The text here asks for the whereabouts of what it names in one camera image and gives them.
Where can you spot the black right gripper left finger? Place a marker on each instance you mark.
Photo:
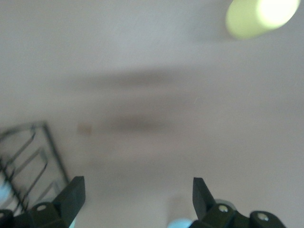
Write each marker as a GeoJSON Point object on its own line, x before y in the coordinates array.
{"type": "Point", "coordinates": [69, 202]}

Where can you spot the light blue plastic cup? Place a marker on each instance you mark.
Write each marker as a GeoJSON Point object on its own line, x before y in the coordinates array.
{"type": "Point", "coordinates": [179, 223]}

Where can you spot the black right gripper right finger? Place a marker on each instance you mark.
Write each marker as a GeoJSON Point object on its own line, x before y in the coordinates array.
{"type": "Point", "coordinates": [204, 209]}

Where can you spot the yellow plastic cup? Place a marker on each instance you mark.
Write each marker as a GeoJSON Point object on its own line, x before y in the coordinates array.
{"type": "Point", "coordinates": [256, 19]}

